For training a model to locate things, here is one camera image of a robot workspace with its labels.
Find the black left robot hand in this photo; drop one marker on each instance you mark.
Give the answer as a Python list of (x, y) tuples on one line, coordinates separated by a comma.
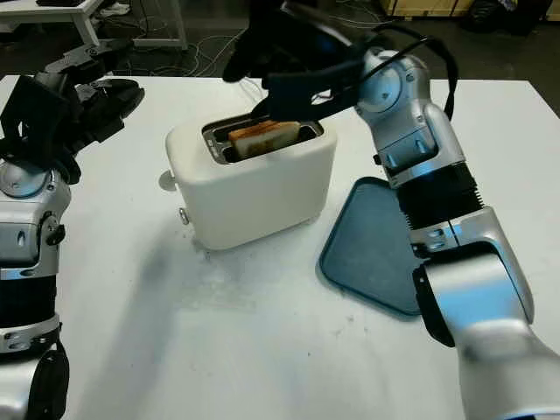
[(105, 105)]

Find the browned toast slice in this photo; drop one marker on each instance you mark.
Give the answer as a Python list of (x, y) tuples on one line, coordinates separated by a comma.
[(262, 140)]

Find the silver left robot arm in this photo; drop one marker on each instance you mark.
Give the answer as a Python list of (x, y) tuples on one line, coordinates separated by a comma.
[(22, 232)]

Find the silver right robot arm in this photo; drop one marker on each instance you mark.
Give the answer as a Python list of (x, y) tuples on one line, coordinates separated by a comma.
[(464, 271)]

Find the cream two-slot toaster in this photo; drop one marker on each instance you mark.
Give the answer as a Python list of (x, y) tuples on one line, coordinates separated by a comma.
[(254, 197)]

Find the white desk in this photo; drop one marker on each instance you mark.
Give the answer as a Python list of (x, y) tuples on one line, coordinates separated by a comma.
[(87, 17)]

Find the black flat device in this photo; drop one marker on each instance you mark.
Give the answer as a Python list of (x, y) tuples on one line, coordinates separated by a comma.
[(57, 2)]

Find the dark blue plastic tray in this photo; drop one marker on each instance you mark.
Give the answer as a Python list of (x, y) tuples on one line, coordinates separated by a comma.
[(367, 254)]

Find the light wooden crate stack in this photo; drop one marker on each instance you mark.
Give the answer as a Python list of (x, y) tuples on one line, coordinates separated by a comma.
[(420, 8)]

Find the black garbage bag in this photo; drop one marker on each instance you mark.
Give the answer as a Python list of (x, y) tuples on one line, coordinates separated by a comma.
[(512, 17)]

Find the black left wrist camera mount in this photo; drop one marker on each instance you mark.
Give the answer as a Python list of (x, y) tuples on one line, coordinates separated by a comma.
[(35, 114)]

